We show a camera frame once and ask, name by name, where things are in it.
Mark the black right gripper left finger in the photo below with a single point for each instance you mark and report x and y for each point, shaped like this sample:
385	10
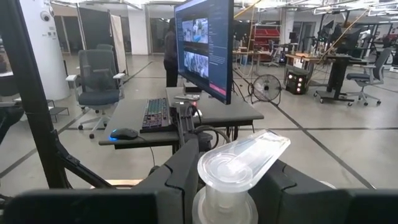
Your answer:
140	205

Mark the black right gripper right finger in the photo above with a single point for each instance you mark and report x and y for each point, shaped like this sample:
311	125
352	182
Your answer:
311	205

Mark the clear soap pump bottle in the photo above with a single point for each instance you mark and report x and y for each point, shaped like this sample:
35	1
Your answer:
236	168

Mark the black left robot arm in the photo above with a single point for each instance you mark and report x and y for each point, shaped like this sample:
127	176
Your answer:
186	121

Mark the black computer mouse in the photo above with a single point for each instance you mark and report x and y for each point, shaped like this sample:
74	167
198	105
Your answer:
124	133

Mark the black computer keyboard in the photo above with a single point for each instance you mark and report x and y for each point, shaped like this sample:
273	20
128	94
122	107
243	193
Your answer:
155	115

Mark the dark grey desk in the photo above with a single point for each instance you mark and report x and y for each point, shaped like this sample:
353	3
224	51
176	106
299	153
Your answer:
217	113

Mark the computer tower with LEDs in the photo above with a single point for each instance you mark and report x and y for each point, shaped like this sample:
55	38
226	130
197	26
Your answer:
297	82

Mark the small grey step stool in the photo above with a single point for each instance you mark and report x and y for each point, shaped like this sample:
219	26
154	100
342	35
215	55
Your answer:
59	110

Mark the black floor fan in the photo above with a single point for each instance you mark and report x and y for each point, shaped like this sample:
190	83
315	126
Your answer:
266	88

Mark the grey mesh office chair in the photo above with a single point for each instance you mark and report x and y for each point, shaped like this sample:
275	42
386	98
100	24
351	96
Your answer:
98	81
370	76

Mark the black standing desk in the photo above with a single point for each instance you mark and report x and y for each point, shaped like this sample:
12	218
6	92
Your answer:
337	74

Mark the person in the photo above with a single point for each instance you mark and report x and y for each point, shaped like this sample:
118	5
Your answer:
170	53

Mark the white partition panel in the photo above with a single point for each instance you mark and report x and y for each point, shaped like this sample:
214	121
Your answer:
118	43

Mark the wooden work table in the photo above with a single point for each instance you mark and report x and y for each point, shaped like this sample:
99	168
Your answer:
248	53

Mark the black computer monitor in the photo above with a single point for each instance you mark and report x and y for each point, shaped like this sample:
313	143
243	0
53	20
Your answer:
205	46

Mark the red shelving unit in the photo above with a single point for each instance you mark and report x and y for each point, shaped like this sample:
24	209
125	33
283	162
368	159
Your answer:
266	35

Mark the white round pillar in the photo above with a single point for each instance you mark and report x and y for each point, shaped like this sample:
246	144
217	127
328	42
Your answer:
46	56

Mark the black upright rig post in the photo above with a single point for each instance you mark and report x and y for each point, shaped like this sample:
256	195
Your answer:
28	93

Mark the white dome security camera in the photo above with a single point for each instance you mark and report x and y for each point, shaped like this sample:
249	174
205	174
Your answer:
45	16

